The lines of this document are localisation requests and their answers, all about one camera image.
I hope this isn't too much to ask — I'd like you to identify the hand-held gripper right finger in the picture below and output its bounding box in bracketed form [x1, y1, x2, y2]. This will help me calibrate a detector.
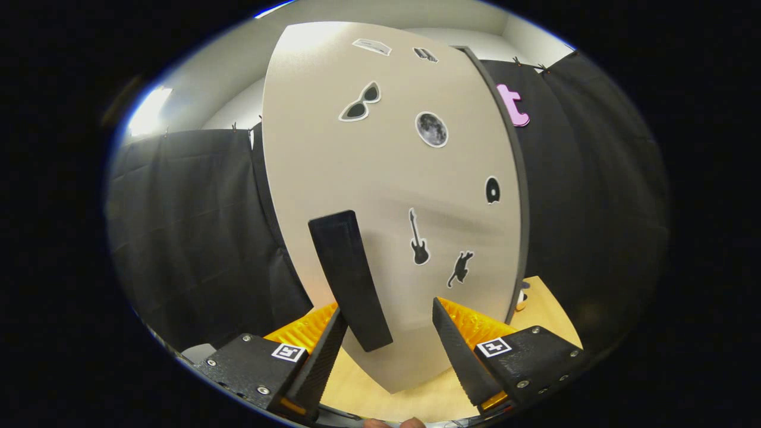
[432, 297, 589, 417]

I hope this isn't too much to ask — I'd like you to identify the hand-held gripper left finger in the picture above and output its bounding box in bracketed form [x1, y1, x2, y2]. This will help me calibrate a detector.
[193, 303, 348, 420]

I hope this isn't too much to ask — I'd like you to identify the black door handle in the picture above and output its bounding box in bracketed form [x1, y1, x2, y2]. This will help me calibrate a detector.
[307, 209, 394, 353]

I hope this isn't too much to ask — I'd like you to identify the dark grey shoe cabinet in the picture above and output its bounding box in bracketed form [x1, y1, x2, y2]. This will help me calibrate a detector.
[452, 45, 531, 325]

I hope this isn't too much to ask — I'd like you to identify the beige shoe cabinet door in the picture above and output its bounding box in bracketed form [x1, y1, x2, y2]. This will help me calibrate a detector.
[262, 22, 524, 394]

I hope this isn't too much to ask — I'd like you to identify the grey table edge bar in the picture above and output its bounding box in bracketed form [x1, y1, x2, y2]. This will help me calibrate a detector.
[178, 344, 218, 364]

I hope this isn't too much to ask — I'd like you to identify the black backdrop cloth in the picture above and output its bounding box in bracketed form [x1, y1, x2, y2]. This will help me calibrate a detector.
[106, 51, 669, 357]

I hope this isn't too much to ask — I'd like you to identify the ceiling light panel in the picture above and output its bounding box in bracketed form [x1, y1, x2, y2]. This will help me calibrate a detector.
[127, 86, 174, 139]

